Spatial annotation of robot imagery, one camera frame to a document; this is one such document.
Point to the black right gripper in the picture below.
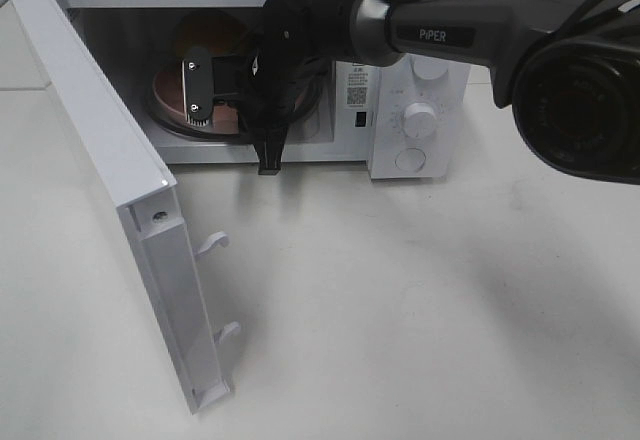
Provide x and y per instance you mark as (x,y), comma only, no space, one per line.
(265,90)

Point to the pink round plate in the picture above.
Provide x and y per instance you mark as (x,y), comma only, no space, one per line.
(167,96)

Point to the burger with lettuce and cheese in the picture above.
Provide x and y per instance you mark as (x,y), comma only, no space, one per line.
(217,31)

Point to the round white door release button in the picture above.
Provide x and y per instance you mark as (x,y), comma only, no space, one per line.
(411,160)

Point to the white microwave door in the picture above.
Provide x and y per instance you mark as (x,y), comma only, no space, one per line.
(138,187)

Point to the white microwave knob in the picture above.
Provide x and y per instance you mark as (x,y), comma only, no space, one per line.
(419,120)
(429,69)

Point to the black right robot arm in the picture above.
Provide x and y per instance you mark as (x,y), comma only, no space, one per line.
(567,69)

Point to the glass microwave turntable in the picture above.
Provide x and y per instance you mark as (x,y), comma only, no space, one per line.
(305,118)

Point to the white warning label sticker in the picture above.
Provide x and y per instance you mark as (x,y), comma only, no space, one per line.
(357,80)

